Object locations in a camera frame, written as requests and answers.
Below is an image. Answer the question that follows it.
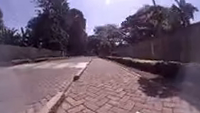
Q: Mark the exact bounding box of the row of trees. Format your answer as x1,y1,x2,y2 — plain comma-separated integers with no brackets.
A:
84,0,200,58
0,0,91,62

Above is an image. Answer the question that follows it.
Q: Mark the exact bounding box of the red brick path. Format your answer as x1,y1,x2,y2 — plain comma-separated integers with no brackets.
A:
42,50,200,113

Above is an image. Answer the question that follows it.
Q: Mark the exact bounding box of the grey paved strip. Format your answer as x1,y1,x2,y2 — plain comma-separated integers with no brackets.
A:
121,57,200,113

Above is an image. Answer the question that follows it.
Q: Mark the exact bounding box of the low concrete kerb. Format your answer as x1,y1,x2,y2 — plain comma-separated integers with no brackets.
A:
30,57,96,113

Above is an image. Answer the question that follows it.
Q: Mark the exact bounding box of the pale boundary wall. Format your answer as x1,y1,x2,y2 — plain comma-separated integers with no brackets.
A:
0,39,64,65

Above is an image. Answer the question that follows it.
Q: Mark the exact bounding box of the long boundary wall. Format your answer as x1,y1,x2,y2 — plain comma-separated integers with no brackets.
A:
109,18,200,72

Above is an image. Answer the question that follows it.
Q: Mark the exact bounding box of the grey brick road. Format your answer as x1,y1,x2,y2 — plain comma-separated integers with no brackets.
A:
0,55,96,113

